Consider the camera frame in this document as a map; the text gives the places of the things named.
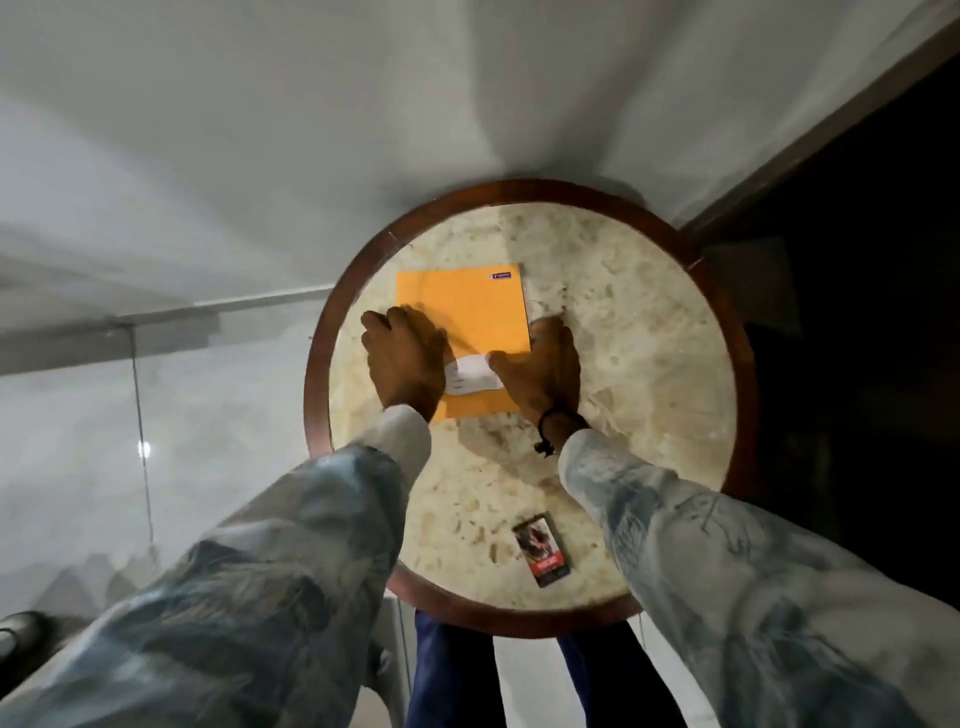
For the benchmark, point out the person's left hand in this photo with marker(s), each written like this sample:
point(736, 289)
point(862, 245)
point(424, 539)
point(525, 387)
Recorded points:
point(405, 364)

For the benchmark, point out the person's right hand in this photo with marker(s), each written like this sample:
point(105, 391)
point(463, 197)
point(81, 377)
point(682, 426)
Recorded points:
point(546, 375)

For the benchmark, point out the person's right thumb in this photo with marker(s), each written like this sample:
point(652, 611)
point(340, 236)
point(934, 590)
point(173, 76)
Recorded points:
point(506, 361)

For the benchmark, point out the person's left fingers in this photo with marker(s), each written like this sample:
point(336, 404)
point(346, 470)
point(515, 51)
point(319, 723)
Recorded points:
point(397, 322)

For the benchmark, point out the orange notebook with white label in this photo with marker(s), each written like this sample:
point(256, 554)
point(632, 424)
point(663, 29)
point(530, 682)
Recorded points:
point(480, 307)

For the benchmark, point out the person's left forearm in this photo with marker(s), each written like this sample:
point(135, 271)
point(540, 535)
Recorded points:
point(255, 592)

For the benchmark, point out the person's right forearm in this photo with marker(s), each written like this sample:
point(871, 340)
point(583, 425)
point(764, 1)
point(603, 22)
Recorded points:
point(750, 600)

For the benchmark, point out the round marble table, wooden rim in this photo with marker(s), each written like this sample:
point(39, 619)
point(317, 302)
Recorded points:
point(645, 352)

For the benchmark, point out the small dark card box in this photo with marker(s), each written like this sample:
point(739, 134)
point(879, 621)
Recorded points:
point(541, 549)

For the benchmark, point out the glass balustrade panel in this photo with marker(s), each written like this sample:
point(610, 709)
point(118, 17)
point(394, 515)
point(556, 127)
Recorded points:
point(210, 420)

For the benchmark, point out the blue trousers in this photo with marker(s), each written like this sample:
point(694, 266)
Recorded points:
point(454, 679)

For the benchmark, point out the black shoe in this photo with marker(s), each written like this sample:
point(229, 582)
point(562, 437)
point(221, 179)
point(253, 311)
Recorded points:
point(21, 641)

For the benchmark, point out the white metal frame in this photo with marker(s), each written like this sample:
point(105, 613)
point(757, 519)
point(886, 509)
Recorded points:
point(391, 660)

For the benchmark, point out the dark wooden door frame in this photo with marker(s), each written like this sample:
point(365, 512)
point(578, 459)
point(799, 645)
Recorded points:
point(817, 127)

